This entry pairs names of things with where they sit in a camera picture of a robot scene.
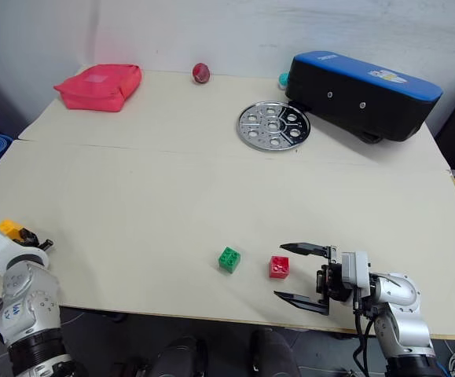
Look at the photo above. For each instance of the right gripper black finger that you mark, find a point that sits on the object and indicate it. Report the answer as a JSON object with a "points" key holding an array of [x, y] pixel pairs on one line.
{"points": [[307, 249], [303, 302]]}

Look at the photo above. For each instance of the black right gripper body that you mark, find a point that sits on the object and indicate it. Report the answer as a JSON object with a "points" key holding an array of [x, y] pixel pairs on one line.
{"points": [[331, 284]]}

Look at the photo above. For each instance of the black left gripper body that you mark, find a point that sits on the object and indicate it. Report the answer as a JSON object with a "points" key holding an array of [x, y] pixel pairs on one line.
{"points": [[28, 235]]}

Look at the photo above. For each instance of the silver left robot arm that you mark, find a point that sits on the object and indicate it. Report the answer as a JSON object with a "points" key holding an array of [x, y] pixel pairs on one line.
{"points": [[26, 298]]}

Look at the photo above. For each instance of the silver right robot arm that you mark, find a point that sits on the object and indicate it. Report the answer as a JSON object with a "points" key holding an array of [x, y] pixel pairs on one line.
{"points": [[404, 310]]}

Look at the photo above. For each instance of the yellow toy brick cube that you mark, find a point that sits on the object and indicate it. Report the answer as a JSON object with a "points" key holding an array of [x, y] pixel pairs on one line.
{"points": [[8, 227]]}

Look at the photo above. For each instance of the red toy brick cube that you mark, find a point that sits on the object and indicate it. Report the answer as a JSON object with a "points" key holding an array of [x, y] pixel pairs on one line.
{"points": [[279, 268]]}

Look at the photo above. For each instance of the dark rounded shape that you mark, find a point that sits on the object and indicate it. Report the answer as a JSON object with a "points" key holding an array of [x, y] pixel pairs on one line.
{"points": [[274, 353], [180, 357]]}

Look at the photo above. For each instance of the green toy brick cube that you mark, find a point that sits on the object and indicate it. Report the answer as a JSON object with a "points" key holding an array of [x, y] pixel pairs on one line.
{"points": [[229, 260]]}

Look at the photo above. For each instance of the round perforated metal plate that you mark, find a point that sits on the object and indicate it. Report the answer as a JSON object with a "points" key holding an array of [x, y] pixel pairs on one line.
{"points": [[273, 125]]}

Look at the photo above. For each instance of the black case with blue lid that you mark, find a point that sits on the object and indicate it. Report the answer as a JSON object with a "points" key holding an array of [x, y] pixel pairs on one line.
{"points": [[362, 100]]}

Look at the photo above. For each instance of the red fabric pouch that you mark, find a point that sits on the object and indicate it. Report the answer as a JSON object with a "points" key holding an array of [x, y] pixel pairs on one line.
{"points": [[97, 87]]}

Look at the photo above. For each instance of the small teal and white object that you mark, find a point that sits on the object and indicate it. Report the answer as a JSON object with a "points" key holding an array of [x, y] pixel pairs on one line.
{"points": [[282, 79]]}

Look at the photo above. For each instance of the dark red ball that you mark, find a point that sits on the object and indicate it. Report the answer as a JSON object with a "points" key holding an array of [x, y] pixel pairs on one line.
{"points": [[201, 73]]}

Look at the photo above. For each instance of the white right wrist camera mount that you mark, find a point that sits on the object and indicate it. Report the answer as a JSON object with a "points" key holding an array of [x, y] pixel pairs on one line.
{"points": [[354, 271]]}

